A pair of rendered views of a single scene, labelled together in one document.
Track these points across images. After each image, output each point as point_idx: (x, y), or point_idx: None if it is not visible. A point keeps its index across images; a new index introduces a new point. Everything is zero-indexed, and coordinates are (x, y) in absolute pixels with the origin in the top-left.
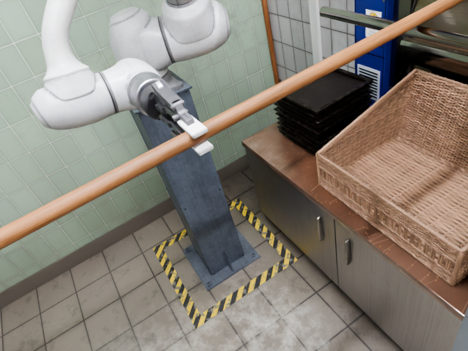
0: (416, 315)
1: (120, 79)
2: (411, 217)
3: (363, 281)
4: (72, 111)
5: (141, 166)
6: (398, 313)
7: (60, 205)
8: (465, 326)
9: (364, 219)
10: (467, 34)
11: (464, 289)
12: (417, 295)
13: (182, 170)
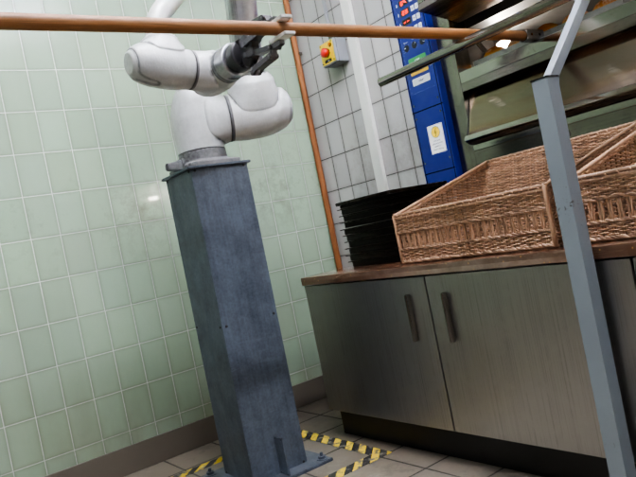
0: (541, 332)
1: (205, 52)
2: (495, 193)
3: (478, 356)
4: (163, 57)
5: (239, 22)
6: (526, 362)
7: (180, 19)
8: (564, 226)
9: (457, 256)
10: (517, 106)
11: None
12: (530, 288)
13: (229, 263)
